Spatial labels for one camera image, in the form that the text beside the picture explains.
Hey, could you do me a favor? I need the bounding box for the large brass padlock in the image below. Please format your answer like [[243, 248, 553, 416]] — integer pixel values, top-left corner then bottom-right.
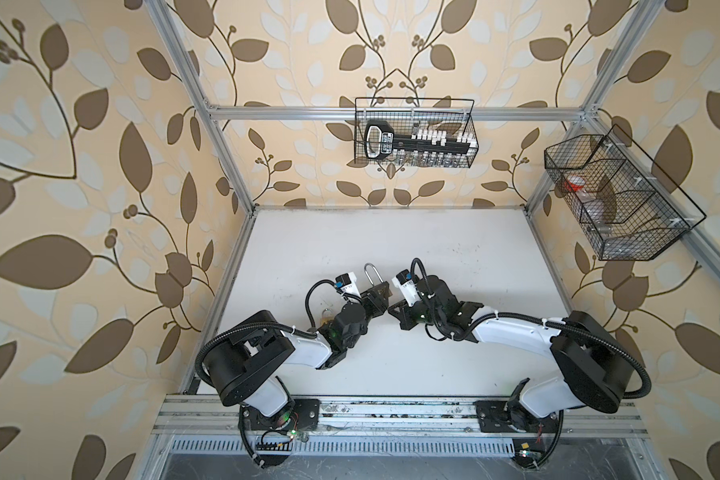
[[363, 262, 387, 292]]

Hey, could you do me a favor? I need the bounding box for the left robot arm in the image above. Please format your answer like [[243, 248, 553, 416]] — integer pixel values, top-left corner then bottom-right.
[[194, 281, 390, 427]]

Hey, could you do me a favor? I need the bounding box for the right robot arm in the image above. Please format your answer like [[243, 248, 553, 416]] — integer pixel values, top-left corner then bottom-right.
[[388, 295, 652, 432]]

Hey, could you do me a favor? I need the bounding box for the black socket set holder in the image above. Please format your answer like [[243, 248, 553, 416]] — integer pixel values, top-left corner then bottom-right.
[[359, 120, 478, 160]]

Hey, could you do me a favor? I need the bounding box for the red capped jar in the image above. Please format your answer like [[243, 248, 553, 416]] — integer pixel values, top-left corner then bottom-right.
[[562, 175, 587, 193]]

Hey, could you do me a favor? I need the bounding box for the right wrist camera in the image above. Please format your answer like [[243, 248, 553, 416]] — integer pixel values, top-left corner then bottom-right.
[[393, 269, 419, 307]]

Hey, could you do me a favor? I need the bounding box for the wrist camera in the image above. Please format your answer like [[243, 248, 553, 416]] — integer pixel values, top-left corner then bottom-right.
[[393, 269, 419, 307], [335, 272, 360, 296]]

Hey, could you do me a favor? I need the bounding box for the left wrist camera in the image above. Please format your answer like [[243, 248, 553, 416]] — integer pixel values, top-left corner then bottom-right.
[[335, 272, 360, 296]]

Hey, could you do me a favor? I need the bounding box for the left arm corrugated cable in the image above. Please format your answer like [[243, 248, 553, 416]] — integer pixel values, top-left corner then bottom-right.
[[194, 278, 343, 391]]

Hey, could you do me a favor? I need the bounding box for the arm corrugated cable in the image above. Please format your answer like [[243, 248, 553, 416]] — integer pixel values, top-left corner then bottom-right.
[[409, 257, 652, 400], [194, 278, 343, 391]]

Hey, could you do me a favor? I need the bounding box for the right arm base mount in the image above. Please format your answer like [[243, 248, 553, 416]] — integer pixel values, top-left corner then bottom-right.
[[474, 400, 548, 434]]

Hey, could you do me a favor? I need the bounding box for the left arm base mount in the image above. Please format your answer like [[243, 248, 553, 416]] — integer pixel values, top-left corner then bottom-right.
[[241, 398, 321, 432]]

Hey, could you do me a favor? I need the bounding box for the back wire basket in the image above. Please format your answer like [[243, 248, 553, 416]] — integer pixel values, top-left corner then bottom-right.
[[353, 96, 479, 169]]

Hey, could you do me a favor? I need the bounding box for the wire basket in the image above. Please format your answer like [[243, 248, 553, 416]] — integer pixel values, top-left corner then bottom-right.
[[353, 96, 479, 169], [544, 124, 707, 262]]

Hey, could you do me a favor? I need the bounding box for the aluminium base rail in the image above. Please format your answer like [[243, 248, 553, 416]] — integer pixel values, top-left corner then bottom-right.
[[152, 395, 648, 438]]

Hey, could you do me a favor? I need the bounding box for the right wire basket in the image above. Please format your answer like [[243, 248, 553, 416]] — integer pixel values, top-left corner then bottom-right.
[[544, 124, 707, 262]]

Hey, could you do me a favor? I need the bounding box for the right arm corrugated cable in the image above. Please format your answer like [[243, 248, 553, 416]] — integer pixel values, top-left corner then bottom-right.
[[409, 257, 652, 400]]

